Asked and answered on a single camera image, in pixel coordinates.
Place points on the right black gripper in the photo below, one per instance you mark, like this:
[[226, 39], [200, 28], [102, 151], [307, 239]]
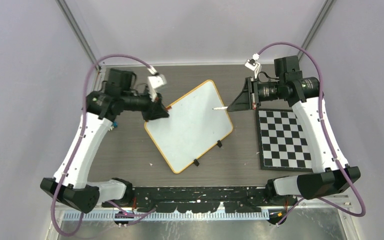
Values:
[[244, 101]]

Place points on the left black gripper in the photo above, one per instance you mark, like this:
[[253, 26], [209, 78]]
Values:
[[154, 110]]

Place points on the white red whiteboard marker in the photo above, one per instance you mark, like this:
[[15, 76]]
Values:
[[221, 108]]

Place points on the yellow framed whiteboard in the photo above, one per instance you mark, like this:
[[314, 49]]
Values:
[[192, 128]]

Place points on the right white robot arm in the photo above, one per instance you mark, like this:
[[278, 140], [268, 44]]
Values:
[[331, 173]]

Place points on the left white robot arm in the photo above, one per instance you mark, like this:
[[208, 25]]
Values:
[[70, 185]]

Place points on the black white chessboard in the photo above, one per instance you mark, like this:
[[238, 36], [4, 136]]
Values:
[[282, 145]]

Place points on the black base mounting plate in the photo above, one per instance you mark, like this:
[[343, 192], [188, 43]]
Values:
[[234, 199]]

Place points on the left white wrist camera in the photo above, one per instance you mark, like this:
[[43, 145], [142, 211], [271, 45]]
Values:
[[154, 83]]

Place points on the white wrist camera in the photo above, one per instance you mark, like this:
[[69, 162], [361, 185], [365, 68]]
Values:
[[254, 65], [154, 83]]

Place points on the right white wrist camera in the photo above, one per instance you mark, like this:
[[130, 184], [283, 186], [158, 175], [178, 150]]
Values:
[[254, 65]]

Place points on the wire whiteboard stand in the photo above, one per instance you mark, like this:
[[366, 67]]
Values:
[[197, 163]]

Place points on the white slotted cable duct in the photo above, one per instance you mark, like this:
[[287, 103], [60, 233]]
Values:
[[219, 215]]

